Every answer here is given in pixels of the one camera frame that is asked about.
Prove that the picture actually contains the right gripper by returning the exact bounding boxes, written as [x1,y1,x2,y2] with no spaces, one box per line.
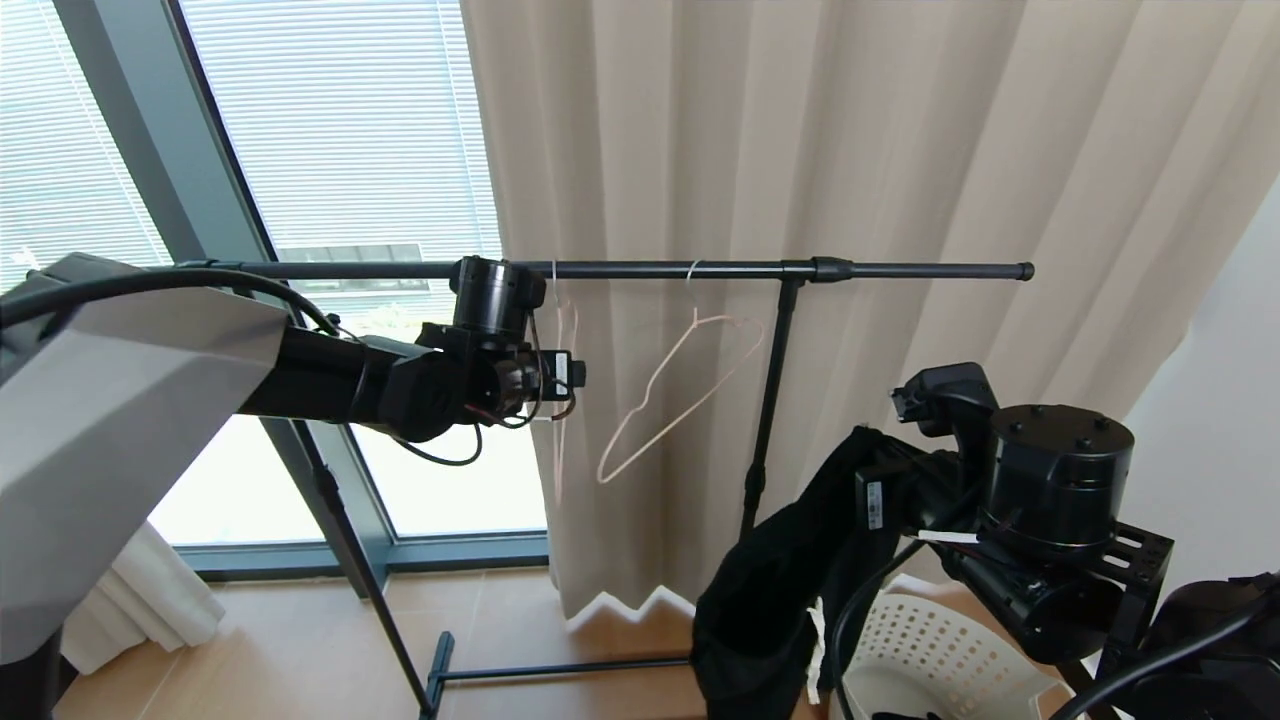
[855,430,988,533]

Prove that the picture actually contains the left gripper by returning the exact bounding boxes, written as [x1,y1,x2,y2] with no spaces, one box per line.
[497,345,587,423]

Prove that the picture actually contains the pink clothes hanger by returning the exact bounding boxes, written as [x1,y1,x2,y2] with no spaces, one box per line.
[549,262,583,506]
[597,260,767,486]

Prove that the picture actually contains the black shorts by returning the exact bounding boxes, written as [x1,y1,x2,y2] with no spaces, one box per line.
[690,425,906,720]

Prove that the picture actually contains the black clothes rack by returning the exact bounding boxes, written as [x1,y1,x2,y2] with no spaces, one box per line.
[172,255,1036,720]

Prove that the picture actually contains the white laundry basket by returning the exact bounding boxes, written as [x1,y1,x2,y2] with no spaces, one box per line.
[845,590,1073,720]

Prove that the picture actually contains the window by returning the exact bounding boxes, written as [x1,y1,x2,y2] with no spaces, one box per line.
[0,0,551,583]

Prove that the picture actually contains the beige curtain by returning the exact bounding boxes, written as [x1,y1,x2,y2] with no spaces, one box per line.
[460,0,1280,621]

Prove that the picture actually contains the white curtain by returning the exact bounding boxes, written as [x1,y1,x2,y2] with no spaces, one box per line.
[60,520,227,677]

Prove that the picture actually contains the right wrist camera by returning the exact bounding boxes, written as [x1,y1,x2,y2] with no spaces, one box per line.
[892,362,1001,451]

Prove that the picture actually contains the black cable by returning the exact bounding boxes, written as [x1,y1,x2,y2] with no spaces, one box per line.
[0,265,486,468]
[828,480,1280,720]

